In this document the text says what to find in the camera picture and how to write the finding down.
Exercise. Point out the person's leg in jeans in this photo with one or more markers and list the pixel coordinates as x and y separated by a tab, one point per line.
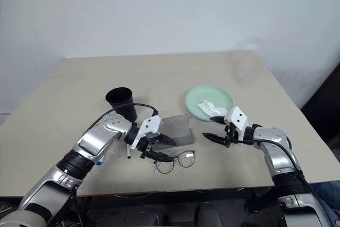
325	195

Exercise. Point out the clear plastic glasses case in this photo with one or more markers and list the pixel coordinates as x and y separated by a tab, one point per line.
177	131

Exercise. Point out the black angled bracket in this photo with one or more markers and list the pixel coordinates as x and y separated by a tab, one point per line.
259	203

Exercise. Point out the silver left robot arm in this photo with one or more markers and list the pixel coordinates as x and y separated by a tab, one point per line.
90	142

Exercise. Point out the brown round-rimmed glasses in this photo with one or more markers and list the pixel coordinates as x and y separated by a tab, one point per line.
186	159

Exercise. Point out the dark brown furniture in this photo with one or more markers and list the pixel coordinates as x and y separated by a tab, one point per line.
325	104

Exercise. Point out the mint green plate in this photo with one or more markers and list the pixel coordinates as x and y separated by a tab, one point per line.
208	96

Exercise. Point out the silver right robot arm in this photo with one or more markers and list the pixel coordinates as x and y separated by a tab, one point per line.
281	163

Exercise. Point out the blue-capped marker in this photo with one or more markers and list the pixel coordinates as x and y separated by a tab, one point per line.
99	162

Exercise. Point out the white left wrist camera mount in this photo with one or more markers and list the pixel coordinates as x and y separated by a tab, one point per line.
148	126

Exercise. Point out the white marker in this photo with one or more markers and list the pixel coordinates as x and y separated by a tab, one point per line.
129	154

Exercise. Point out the black cup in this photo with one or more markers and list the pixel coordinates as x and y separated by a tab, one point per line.
121	102

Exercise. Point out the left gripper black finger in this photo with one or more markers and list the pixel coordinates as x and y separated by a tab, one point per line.
161	156
166	139

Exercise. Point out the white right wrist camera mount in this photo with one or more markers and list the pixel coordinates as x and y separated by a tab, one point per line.
237	117

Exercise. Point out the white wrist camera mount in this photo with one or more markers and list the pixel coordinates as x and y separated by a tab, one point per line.
237	117
148	126

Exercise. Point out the crumpled white tissue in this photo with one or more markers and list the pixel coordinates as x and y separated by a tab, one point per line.
211	107

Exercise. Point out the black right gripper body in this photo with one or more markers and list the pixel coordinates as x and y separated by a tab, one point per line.
230	134

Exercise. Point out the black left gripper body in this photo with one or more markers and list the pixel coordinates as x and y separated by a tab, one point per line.
147	145

